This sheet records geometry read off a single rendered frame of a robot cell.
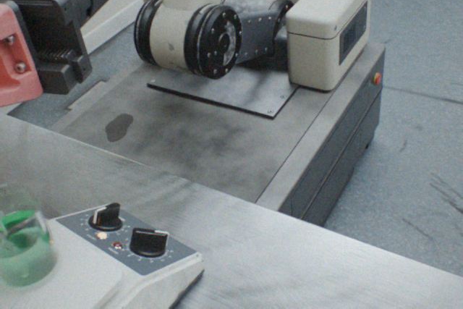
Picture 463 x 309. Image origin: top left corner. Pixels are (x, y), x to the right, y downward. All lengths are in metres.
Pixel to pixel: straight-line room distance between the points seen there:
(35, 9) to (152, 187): 0.30
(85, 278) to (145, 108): 1.01
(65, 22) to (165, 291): 0.24
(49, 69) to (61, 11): 0.04
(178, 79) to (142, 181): 0.88
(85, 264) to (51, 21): 0.19
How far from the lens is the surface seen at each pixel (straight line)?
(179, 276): 0.48
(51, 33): 0.38
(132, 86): 1.52
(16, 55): 0.37
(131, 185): 0.62
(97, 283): 0.43
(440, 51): 2.31
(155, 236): 0.48
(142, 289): 0.44
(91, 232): 0.50
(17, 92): 0.37
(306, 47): 1.33
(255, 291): 0.50
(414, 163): 1.75
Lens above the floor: 1.17
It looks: 39 degrees down
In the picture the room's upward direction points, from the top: 8 degrees counter-clockwise
